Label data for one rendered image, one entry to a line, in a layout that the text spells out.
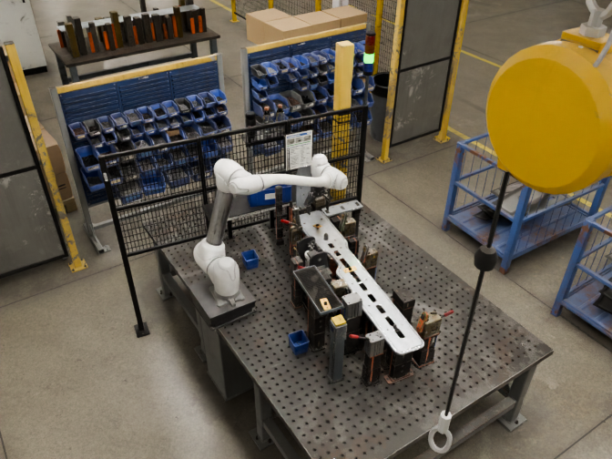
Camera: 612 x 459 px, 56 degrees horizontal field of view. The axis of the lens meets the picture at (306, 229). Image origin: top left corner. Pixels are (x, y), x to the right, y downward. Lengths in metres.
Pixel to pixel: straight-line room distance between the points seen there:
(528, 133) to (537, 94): 0.04
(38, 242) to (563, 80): 4.93
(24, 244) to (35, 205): 0.38
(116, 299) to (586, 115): 4.68
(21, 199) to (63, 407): 1.66
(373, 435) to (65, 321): 2.78
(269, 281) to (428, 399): 1.32
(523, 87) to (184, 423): 3.71
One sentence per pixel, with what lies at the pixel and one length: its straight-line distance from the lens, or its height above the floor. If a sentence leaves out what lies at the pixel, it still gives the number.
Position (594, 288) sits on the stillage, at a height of 0.16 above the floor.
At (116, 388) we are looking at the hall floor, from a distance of 4.40.
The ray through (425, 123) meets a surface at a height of 0.29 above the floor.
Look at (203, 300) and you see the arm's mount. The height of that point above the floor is 0.82.
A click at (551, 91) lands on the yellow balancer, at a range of 0.58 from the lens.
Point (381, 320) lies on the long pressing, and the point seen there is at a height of 1.00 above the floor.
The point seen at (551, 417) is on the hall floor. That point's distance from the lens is 4.40.
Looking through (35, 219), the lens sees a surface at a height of 0.58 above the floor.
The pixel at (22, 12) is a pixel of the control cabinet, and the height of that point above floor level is 0.90.
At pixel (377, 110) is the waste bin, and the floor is 0.41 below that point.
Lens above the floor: 3.32
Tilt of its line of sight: 37 degrees down
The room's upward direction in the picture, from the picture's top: 1 degrees clockwise
